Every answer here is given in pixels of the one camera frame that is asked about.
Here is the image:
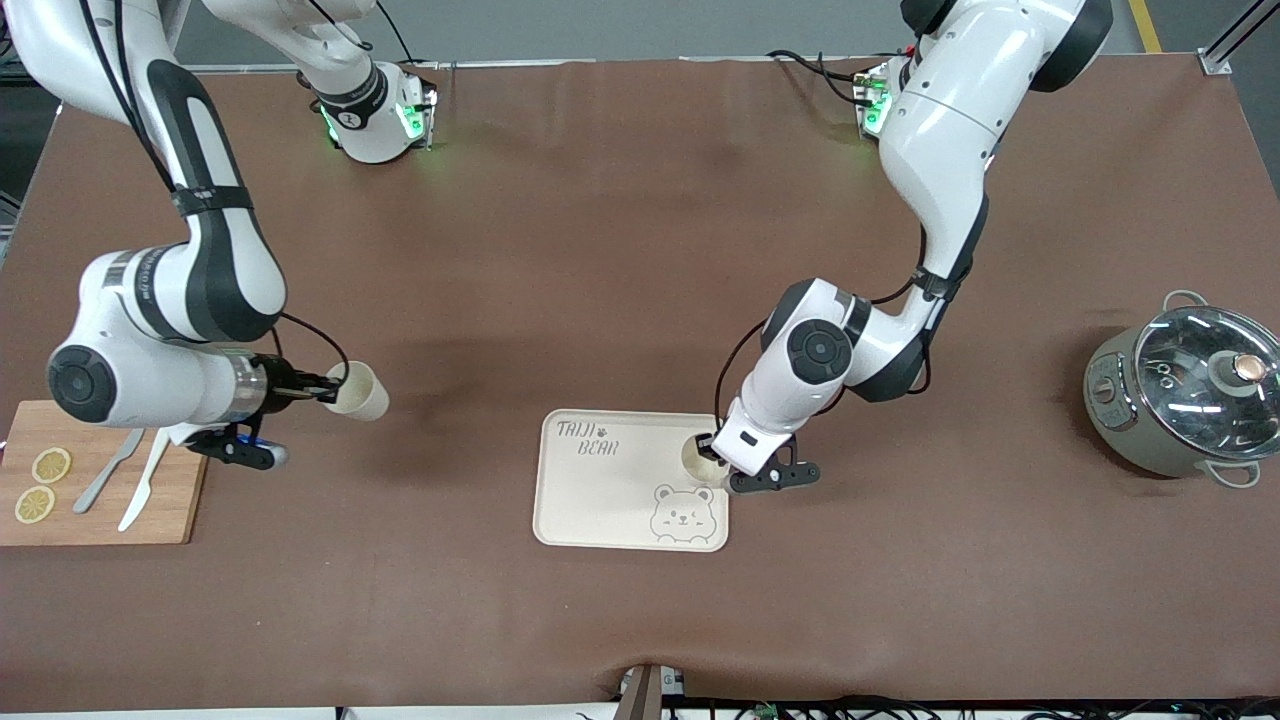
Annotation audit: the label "aluminium frame post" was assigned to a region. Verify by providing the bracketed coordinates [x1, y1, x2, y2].
[1198, 0, 1280, 77]

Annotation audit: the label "grey-green electric pot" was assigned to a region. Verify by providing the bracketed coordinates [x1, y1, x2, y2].
[1084, 290, 1263, 489]

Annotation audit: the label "white IKEA cup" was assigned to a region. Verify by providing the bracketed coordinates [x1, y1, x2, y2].
[681, 432, 731, 484]
[325, 360, 391, 422]

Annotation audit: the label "black right base cable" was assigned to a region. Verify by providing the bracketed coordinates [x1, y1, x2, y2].
[305, 0, 443, 73]

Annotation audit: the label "grey plastic knife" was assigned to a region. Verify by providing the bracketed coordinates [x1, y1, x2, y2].
[72, 428, 147, 515]

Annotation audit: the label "glass pot lid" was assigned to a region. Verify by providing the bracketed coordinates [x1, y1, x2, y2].
[1135, 305, 1280, 461]

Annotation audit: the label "black left base cables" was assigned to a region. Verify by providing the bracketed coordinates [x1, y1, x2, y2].
[766, 48, 883, 109]

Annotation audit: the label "cream bear print tray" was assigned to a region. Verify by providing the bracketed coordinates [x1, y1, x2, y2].
[532, 409, 731, 553]

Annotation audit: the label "wooden cutting board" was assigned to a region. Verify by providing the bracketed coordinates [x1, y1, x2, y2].
[0, 400, 209, 547]

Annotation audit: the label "white plastic knife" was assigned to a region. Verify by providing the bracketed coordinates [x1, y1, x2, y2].
[117, 430, 171, 533]

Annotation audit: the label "metal table clamp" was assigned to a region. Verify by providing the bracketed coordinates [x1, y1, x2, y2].
[618, 663, 687, 720]

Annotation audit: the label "brown table mat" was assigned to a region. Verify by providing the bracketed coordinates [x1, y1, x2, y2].
[0, 55, 1280, 713]

